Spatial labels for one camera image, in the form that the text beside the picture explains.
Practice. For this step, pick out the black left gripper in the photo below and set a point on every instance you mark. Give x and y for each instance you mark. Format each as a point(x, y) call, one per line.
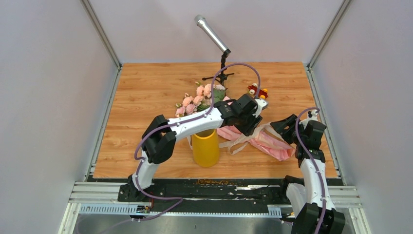
point(249, 130)

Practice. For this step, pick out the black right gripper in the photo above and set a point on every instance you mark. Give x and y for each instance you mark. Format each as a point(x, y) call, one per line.
point(289, 121)

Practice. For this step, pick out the white printed ribbon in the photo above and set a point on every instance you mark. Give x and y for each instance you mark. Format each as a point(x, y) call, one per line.
point(264, 139)

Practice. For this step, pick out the pink flower bouquet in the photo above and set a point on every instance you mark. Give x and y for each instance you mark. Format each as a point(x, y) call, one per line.
point(202, 99)

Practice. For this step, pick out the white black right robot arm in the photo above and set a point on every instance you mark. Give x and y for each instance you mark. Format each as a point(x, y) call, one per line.
point(314, 210)

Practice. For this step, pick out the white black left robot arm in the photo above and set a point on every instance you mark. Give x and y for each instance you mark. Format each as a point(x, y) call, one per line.
point(159, 139)

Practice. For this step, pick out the yellow cylindrical vase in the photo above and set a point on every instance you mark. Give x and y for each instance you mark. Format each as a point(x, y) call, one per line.
point(205, 148)

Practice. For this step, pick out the red toy car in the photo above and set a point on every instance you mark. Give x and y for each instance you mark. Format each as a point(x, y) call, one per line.
point(260, 92)

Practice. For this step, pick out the black tripod microphone stand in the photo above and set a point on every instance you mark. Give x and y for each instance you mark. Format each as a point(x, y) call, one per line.
point(222, 77)

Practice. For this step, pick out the silver microphone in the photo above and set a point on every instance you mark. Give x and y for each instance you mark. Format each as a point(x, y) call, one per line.
point(202, 23)

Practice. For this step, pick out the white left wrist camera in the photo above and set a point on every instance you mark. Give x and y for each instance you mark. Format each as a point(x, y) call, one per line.
point(262, 104)

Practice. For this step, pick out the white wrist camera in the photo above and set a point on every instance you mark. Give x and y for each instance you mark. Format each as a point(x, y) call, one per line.
point(262, 104)
point(311, 115)

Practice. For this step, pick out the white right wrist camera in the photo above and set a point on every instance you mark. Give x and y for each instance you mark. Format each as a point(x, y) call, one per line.
point(311, 115)

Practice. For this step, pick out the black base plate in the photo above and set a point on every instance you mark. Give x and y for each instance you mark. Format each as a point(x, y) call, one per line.
point(208, 195)

